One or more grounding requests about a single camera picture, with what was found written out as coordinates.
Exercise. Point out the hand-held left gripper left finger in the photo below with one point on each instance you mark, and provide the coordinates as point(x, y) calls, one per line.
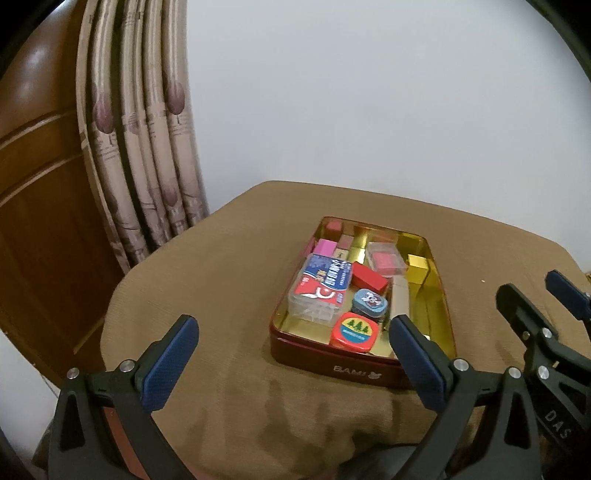
point(168, 364)

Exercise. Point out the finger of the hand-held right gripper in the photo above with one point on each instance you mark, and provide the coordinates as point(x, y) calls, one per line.
point(565, 288)
point(517, 307)

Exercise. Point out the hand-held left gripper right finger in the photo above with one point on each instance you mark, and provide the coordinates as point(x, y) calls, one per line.
point(418, 362)

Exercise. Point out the red tin with gold interior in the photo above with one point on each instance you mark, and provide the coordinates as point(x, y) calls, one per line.
point(434, 318)

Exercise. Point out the silver rectangular box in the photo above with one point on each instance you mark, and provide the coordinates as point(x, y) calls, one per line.
point(400, 300)

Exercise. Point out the red tin with green label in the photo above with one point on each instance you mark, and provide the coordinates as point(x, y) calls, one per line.
point(354, 333)

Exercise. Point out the small blue oval tin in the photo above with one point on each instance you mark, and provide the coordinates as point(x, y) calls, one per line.
point(369, 303)

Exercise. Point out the red rectangular box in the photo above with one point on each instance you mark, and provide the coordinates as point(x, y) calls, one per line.
point(369, 278)

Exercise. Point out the clear plastic box blue label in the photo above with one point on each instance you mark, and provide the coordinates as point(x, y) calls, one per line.
point(318, 288)

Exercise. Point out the gold block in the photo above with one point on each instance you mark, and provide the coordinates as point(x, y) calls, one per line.
point(418, 272)

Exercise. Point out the clear case with pink insert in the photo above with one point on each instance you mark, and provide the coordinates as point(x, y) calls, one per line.
point(383, 259)

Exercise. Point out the brown tablecloth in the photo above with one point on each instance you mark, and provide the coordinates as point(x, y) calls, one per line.
point(258, 277)

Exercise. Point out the pink box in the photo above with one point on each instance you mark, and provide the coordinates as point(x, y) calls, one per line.
point(324, 248)

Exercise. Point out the small red block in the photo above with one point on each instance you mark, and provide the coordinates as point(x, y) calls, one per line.
point(334, 226)

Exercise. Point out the wooden door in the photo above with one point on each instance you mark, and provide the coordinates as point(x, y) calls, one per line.
point(41, 207)

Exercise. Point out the patterned beige curtain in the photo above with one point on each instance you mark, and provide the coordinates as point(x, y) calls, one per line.
point(138, 138)

